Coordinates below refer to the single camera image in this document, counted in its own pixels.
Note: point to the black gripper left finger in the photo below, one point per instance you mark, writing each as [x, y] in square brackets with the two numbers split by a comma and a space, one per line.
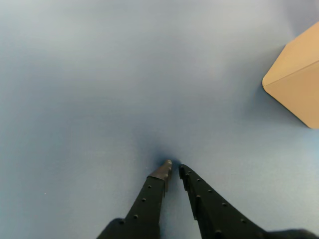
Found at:
[147, 206]

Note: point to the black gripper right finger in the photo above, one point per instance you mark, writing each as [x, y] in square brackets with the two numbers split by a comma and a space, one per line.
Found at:
[214, 214]

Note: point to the beige square metal container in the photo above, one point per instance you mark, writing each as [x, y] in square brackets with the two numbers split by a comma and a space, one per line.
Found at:
[299, 84]

